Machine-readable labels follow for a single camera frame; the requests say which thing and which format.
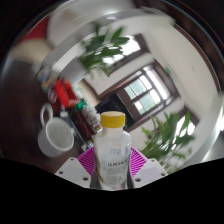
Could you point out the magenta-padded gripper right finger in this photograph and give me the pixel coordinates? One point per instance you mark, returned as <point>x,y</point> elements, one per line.
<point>137,161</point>

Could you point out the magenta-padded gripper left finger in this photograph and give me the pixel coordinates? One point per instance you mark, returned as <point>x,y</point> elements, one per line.
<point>86,161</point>

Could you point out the clear bottle with yellow cap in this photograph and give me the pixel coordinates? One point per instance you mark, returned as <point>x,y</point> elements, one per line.
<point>112,156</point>

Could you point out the large potted plant, white pot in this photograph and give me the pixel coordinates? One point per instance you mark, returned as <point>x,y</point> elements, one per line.
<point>166,140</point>

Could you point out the white speckled mug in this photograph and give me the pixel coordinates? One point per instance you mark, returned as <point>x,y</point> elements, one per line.
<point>55,138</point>

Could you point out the brown box of snack packets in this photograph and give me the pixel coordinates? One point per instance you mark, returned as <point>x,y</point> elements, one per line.
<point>88,121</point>

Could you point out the green packet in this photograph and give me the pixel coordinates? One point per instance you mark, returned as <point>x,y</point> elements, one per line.
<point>81,105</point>

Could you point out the black chair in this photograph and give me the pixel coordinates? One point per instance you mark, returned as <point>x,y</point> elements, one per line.
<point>110,106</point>

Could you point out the dark wooden double door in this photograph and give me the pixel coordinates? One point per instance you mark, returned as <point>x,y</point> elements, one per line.
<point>143,93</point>

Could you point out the red plastic box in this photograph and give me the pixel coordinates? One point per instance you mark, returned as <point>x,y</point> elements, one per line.
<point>63,93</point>

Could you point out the colourful round stickers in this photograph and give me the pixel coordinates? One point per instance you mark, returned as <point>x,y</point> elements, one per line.
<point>45,78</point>

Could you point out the green exit sign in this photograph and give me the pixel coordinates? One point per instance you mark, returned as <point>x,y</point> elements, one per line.
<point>167,70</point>

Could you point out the wooden window beside small plant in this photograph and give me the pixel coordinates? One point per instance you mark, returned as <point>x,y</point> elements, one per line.
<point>130,48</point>

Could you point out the small potted plant, white pot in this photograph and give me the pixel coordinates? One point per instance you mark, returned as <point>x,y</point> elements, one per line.
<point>100,48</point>

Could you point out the red stair carpet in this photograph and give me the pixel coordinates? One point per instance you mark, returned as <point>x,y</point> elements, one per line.
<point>38,30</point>

